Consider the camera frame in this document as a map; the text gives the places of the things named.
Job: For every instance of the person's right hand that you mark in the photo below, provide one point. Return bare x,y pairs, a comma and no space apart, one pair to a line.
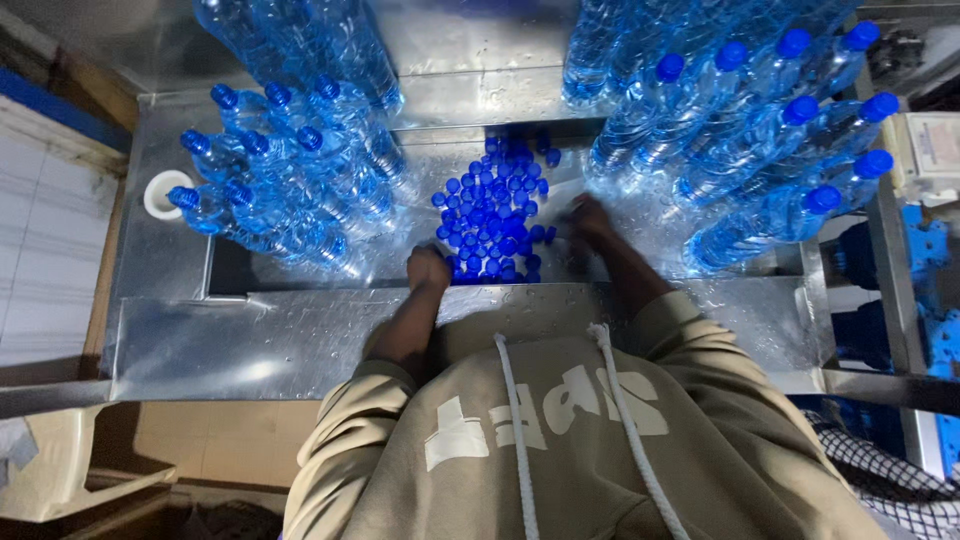
591,223

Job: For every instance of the person's left hand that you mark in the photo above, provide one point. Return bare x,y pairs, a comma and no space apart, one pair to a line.
427,270

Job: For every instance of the person's left fingers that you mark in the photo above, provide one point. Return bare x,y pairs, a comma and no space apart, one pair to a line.
439,253

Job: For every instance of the person's right fingers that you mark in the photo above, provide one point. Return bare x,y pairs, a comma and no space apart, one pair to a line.
574,217

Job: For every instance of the pile of blue bottle caps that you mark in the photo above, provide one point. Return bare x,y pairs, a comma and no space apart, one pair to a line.
491,214

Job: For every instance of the cluster of capped water bottles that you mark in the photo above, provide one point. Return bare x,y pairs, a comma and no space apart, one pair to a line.
750,127
292,187

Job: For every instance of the stainless steel work station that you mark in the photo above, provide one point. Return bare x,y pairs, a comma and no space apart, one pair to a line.
300,337

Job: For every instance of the beige hoodie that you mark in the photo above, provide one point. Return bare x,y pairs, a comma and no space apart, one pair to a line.
585,450

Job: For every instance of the row of clear water bottles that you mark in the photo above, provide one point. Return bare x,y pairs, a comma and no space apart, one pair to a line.
322,45

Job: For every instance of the white round cup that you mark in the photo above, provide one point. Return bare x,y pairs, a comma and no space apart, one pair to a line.
159,196

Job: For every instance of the brown cardboard sheet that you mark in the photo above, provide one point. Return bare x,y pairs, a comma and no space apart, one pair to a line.
225,442

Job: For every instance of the blue machine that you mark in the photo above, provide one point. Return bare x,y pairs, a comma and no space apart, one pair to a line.
926,247

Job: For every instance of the white box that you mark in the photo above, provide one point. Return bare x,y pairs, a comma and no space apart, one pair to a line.
930,150

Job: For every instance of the black white checked cloth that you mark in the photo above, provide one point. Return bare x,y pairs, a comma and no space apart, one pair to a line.
892,480

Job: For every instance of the beige plastic chair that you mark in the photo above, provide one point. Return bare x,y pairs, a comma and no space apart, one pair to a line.
67,465

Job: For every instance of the grey metal frame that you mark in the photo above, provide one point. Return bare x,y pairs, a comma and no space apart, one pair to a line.
896,300

